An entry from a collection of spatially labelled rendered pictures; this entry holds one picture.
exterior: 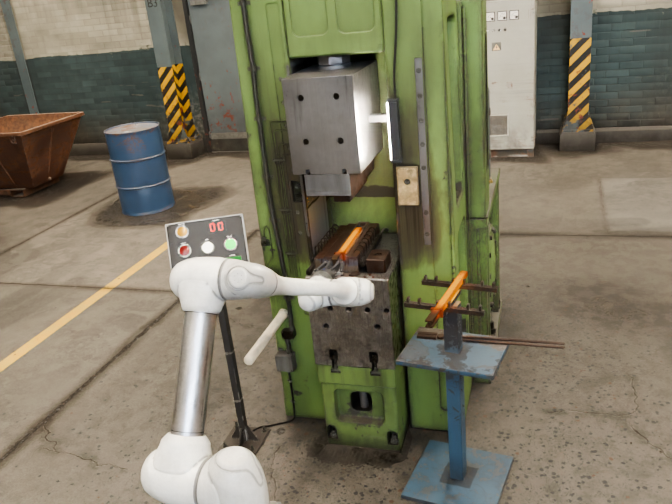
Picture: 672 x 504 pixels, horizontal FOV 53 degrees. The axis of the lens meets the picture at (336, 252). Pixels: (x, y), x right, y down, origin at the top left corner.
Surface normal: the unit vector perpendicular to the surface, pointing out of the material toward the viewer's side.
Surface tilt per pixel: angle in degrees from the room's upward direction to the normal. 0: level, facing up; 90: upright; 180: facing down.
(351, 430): 90
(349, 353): 90
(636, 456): 0
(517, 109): 90
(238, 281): 60
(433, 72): 90
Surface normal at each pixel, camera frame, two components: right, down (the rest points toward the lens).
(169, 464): -0.29, -0.23
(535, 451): -0.10, -0.92
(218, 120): -0.29, 0.39
